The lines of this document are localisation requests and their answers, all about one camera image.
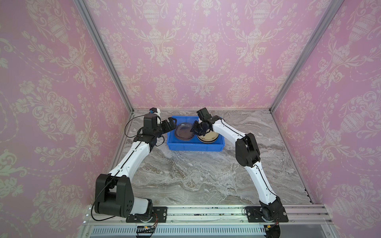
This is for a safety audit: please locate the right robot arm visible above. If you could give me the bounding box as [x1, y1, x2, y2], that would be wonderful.
[191, 108, 289, 222]

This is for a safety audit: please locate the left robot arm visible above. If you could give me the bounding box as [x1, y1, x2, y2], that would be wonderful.
[91, 109, 177, 222]

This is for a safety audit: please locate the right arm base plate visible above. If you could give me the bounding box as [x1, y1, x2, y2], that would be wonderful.
[244, 206, 289, 223]

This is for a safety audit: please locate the blue plastic bin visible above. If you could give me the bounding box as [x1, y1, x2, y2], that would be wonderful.
[166, 131, 225, 152]

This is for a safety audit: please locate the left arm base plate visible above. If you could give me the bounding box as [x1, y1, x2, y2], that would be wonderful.
[126, 206, 168, 223]

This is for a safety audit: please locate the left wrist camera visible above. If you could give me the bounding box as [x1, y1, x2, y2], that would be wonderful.
[149, 108, 161, 117]

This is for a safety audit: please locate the cream plate with flowers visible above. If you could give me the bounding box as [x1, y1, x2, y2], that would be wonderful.
[197, 131, 219, 143]

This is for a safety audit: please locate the grey glass plate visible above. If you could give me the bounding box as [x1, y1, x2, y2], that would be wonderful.
[175, 123, 194, 141]

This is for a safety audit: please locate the aluminium front rail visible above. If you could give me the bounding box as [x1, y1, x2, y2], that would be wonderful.
[78, 204, 339, 238]

